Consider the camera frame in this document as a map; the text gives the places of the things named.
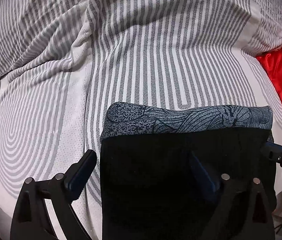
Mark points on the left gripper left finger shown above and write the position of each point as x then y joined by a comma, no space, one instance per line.
31,219

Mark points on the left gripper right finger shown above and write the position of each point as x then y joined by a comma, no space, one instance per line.
234,196

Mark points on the black skirt blue patterned waistband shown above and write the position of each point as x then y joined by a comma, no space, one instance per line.
146,163

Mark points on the grey striped white bedding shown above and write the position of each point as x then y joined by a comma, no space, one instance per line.
63,62

